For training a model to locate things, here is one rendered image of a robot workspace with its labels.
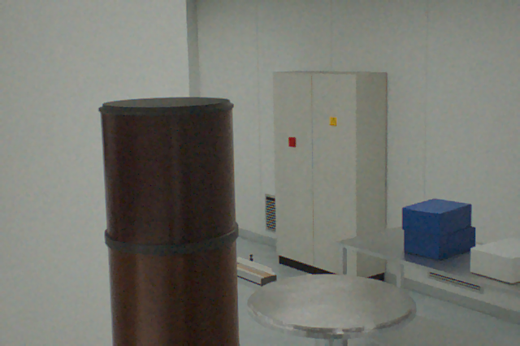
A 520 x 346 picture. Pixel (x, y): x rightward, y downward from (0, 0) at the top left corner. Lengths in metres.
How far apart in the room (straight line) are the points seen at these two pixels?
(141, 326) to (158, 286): 0.02
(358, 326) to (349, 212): 3.39
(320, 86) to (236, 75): 1.98
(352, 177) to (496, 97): 1.51
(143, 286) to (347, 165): 6.98
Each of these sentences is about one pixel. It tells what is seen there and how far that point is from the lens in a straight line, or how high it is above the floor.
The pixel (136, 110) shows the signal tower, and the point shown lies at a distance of 0.27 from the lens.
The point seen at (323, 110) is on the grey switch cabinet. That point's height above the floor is 1.70.
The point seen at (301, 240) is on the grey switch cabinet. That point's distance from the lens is 7.92.
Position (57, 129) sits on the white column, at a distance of 1.81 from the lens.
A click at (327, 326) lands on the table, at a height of 0.93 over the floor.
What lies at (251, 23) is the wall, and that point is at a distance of 8.92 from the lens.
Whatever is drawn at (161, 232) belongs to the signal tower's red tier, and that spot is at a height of 2.31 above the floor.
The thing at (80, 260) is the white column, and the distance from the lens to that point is 1.88.
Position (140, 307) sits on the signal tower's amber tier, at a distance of 0.28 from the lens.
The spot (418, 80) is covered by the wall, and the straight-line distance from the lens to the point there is 7.15.
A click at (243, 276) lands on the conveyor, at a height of 0.90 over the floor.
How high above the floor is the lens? 2.37
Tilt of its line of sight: 9 degrees down
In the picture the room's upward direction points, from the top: 1 degrees counter-clockwise
